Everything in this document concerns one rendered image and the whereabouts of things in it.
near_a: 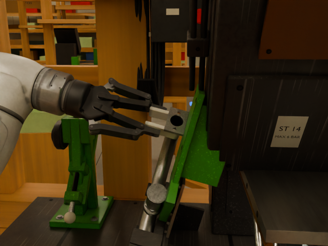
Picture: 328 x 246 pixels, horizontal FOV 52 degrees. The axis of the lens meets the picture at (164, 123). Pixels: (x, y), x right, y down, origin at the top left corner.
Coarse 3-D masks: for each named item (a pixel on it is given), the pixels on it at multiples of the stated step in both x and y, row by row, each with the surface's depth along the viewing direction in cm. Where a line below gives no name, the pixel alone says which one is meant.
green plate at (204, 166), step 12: (204, 96) 56; (192, 108) 61; (204, 108) 58; (192, 120) 57; (204, 120) 58; (192, 132) 58; (204, 132) 59; (180, 144) 68; (192, 144) 60; (204, 144) 59; (180, 156) 59; (192, 156) 60; (204, 156) 60; (216, 156) 60; (180, 168) 60; (192, 168) 61; (204, 168) 60; (216, 168) 60; (204, 180) 61; (216, 180) 61
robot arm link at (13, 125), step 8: (0, 112) 62; (0, 120) 62; (8, 120) 63; (16, 120) 65; (0, 128) 61; (8, 128) 63; (16, 128) 65; (0, 136) 61; (8, 136) 63; (16, 136) 65; (0, 144) 61; (8, 144) 63; (0, 152) 62; (8, 152) 64; (0, 160) 62; (8, 160) 65; (0, 168) 62
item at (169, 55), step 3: (165, 54) 981; (168, 54) 982; (171, 54) 982; (183, 54) 982; (165, 57) 983; (168, 57) 984; (171, 57) 984; (183, 57) 984; (165, 60) 983; (168, 60) 983; (171, 60) 983; (183, 60) 983; (165, 63) 977; (168, 63) 977; (171, 63) 977
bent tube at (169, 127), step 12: (168, 120) 66; (180, 120) 69; (180, 132) 65; (168, 144) 73; (168, 156) 75; (156, 168) 76; (168, 168) 76; (156, 180) 74; (144, 216) 69; (156, 216) 70; (144, 228) 68
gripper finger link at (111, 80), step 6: (114, 84) 70; (120, 84) 71; (120, 90) 71; (126, 90) 70; (132, 90) 70; (138, 90) 71; (126, 96) 72; (132, 96) 71; (138, 96) 70; (144, 96) 70; (150, 96) 70
